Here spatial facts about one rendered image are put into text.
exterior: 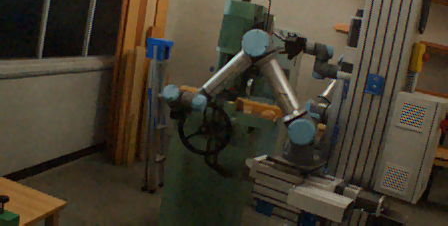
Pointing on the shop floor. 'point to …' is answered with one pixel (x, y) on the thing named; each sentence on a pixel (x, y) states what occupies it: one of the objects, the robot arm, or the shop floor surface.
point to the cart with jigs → (27, 205)
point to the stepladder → (158, 49)
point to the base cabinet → (203, 185)
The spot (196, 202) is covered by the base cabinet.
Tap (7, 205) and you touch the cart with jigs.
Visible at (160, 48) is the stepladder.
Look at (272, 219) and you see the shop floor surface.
